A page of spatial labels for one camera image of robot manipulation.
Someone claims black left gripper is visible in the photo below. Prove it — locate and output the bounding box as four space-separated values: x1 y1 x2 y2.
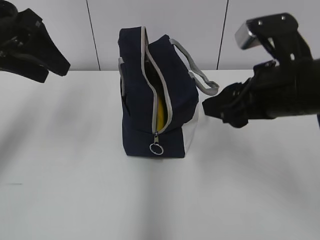
0 0 71 83

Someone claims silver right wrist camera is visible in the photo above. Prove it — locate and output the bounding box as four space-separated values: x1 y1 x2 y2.
234 21 261 50

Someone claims navy insulated lunch bag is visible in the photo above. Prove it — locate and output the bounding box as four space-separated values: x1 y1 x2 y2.
118 26 219 158

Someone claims yellow banana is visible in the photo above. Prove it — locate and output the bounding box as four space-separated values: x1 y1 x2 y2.
156 96 167 132

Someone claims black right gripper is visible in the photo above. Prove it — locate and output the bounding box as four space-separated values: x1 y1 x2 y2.
202 12 320 128

